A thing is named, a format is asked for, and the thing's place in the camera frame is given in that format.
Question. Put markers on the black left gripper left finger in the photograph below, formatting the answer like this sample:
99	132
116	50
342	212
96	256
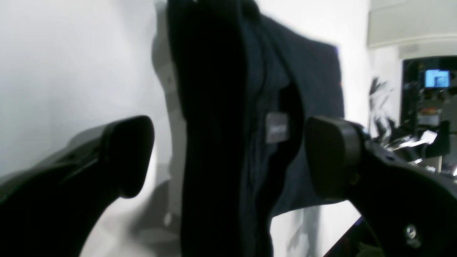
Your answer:
51	209

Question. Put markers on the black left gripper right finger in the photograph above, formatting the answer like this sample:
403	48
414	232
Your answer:
410	211

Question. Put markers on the black T-shirt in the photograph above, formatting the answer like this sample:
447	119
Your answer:
247	85

